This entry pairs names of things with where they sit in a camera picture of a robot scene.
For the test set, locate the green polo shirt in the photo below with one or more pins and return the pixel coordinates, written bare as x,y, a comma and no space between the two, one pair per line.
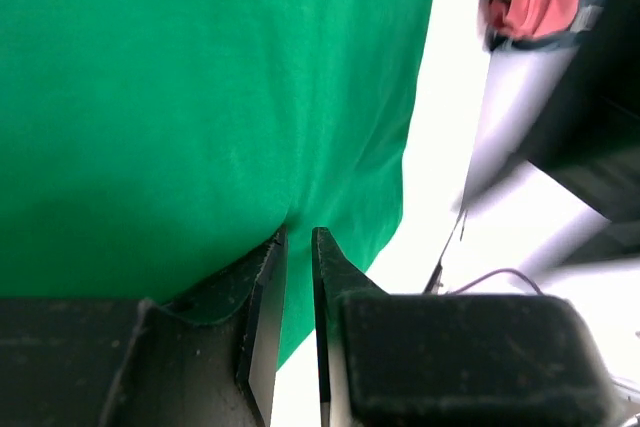
146,144

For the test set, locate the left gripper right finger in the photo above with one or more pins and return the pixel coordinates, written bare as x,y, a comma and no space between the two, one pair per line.
450,360

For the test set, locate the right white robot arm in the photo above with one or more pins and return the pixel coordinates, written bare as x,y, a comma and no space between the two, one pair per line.
586,137

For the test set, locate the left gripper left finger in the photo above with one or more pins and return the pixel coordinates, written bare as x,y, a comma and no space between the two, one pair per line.
206,358

